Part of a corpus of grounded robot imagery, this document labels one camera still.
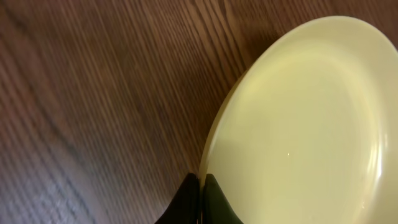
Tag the yellow-green plate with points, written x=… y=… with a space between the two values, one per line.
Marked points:
x=309 y=133

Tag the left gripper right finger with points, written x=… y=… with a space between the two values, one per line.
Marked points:
x=215 y=207

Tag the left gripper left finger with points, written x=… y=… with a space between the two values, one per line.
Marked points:
x=183 y=209

